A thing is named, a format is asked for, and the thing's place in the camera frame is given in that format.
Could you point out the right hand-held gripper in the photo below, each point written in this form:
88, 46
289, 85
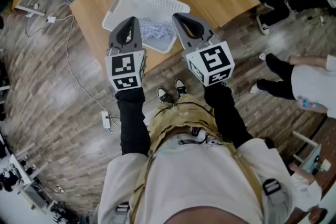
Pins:
212, 60

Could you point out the person's right forearm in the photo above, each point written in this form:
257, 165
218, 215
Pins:
225, 115

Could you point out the person's white shirt torso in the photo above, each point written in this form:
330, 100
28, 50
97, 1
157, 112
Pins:
199, 186

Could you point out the blue plaid clothes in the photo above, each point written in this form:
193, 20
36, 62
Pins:
157, 31

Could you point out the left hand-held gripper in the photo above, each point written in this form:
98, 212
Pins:
125, 68

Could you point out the brown desk white frame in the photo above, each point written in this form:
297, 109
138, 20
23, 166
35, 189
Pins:
328, 139

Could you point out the person's left forearm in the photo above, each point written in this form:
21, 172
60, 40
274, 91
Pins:
132, 123

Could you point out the person's right shoe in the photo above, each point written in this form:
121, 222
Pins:
181, 87

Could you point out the person's shoe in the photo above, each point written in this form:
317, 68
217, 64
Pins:
164, 94
181, 87

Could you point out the person's left shoe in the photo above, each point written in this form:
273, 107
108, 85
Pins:
164, 94

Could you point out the person's khaki trouser legs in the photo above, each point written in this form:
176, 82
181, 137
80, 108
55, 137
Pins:
183, 115

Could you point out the white plastic basket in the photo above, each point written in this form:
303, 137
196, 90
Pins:
149, 2

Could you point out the white power adapter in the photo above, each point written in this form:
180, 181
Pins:
51, 19

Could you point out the white paper cup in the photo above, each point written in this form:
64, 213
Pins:
325, 165

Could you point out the white power strip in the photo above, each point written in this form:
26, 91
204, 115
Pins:
106, 119

